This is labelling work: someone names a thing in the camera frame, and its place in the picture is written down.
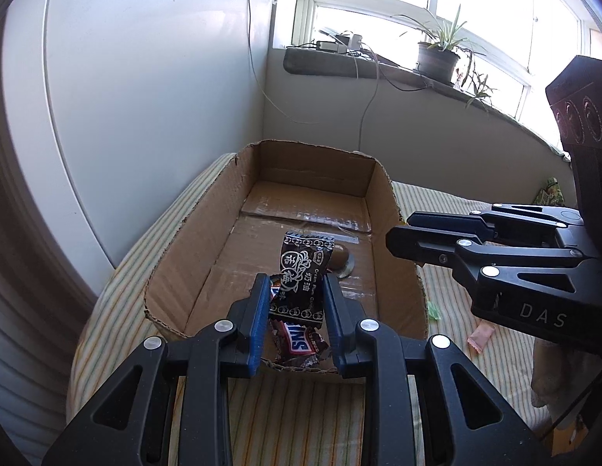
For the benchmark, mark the white power strip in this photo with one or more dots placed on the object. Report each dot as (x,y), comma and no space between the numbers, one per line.
(329,46)

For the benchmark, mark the pink candy packet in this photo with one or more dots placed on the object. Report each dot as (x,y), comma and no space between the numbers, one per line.
(480,338)

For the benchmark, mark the white window frame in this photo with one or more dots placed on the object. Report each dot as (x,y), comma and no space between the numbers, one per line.
(308,9)

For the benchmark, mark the small green candy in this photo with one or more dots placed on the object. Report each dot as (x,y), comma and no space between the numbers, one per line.
(433,309)

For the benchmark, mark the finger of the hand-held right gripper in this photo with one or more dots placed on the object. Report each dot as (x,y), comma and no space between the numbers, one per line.
(441,220)
(422,245)

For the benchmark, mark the grey window sill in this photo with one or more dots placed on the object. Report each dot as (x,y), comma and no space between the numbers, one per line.
(320,65)

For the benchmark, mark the green patterned packet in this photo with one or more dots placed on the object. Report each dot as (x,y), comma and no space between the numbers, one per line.
(548,194)

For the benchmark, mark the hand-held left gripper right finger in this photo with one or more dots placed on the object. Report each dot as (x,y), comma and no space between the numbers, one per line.
(330,323)

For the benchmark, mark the cardboard box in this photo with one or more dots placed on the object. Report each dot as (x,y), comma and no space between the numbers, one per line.
(208,233)

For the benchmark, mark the black candy packet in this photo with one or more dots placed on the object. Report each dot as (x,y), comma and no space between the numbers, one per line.
(298,276)

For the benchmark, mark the white charger plug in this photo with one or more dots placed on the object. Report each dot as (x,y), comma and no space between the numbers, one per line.
(354,41)

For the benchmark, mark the potted spider plant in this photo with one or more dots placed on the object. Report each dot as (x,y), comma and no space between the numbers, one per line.
(436,60)

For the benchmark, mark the brown round chocolate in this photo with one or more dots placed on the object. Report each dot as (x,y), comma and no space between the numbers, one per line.
(342,257)

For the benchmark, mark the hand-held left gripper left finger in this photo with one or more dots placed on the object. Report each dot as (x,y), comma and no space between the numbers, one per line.
(259,323)

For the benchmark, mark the brown chocolate bar wrapper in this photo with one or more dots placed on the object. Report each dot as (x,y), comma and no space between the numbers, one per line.
(298,340)

